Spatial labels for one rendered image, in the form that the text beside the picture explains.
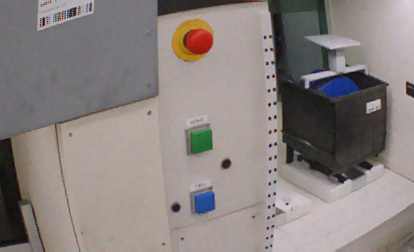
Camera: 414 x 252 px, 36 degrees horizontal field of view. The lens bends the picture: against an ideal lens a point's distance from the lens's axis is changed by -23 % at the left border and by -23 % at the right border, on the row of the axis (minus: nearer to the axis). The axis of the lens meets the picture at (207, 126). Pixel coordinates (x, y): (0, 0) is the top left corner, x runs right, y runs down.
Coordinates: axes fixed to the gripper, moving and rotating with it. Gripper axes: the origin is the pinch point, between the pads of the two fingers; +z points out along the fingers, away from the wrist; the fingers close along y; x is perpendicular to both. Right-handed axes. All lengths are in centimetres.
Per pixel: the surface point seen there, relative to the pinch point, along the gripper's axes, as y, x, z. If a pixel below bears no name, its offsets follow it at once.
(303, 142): -11.0, -20.1, 33.3
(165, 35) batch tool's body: -60, 18, 3
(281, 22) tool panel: 26, -8, 88
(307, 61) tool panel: 26, -18, 76
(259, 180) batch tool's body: -44.5, -8.5, 2.9
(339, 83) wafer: 0.4, -8.1, 32.0
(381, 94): 8.2, -9.3, 22.0
